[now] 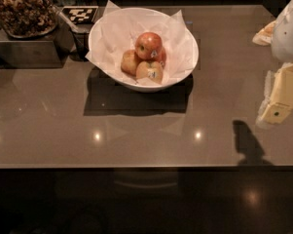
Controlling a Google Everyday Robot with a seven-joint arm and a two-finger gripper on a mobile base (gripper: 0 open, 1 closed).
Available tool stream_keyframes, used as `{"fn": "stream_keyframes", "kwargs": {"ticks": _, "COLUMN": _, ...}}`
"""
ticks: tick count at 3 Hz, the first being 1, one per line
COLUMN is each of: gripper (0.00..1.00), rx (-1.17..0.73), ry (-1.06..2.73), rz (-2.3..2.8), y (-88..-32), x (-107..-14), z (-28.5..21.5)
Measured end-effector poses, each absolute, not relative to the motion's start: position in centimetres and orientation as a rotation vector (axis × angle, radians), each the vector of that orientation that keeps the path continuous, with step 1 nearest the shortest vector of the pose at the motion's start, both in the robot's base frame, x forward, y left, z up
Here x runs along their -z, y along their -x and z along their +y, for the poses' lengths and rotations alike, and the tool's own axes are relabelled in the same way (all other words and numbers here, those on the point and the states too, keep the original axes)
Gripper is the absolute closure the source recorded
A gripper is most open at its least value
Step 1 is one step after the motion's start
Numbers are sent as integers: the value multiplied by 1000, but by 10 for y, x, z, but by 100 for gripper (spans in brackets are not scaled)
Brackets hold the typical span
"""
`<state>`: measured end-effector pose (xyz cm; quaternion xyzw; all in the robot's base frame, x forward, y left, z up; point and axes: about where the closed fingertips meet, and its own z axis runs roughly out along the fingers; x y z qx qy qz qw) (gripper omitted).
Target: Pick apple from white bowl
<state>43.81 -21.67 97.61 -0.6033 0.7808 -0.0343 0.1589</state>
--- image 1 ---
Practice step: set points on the yellow left apple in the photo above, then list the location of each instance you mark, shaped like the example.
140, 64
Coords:
130, 61

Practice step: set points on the glass jar of snacks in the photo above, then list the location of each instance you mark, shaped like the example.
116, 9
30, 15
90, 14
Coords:
27, 18

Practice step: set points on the red apple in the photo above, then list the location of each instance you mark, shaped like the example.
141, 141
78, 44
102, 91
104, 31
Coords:
148, 45
161, 57

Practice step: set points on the black white marker tag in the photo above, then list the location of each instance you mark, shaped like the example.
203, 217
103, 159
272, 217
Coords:
80, 14

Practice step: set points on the white paper liner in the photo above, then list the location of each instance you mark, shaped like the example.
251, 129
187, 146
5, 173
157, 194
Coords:
113, 39

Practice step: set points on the yellow apple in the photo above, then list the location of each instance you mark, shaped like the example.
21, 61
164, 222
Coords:
151, 70
130, 61

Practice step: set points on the dark metal box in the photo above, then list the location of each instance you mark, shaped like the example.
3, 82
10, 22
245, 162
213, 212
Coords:
49, 51

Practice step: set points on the yellow front apple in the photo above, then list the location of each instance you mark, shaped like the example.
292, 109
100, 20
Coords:
151, 70

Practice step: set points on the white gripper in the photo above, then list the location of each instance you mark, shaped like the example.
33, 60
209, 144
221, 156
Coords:
288, 33

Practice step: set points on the red top apple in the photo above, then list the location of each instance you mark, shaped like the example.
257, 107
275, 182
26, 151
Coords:
148, 45

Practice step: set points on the red back apple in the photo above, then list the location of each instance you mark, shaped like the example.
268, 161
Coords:
161, 57

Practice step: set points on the white bowl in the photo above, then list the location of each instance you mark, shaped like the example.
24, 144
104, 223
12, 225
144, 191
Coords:
146, 85

